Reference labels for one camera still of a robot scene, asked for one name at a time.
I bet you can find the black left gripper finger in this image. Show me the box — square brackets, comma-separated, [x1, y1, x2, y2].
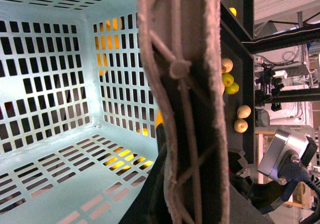
[120, 125, 173, 224]

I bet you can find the light blue plastic basket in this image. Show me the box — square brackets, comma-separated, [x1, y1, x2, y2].
[0, 0, 158, 224]

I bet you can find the brown basket handle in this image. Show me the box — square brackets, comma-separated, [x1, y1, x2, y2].
[137, 0, 230, 224]

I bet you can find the yellow pear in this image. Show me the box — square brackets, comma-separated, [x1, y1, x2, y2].
[237, 105, 252, 119]
[233, 119, 249, 133]

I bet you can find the green apple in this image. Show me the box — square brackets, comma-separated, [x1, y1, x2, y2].
[225, 82, 240, 95]
[222, 73, 234, 87]

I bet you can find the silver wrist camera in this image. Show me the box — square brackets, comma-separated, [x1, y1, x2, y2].
[258, 128, 318, 185]

